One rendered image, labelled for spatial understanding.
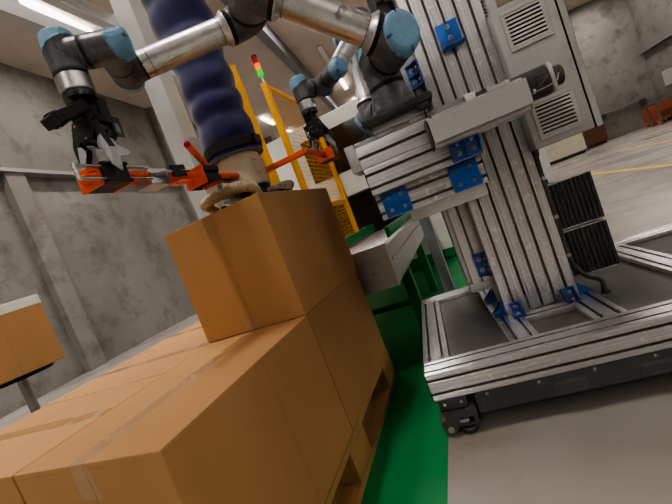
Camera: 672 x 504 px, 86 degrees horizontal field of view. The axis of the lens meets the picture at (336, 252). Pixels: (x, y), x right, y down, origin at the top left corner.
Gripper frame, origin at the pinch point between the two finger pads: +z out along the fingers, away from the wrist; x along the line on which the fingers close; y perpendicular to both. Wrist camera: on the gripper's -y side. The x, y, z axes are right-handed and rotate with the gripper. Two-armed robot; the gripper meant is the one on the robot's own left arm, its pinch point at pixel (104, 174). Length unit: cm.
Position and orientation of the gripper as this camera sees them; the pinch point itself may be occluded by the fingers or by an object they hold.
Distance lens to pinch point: 104.1
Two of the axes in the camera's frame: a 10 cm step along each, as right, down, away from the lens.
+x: -8.8, 3.1, 3.6
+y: 3.2, -1.8, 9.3
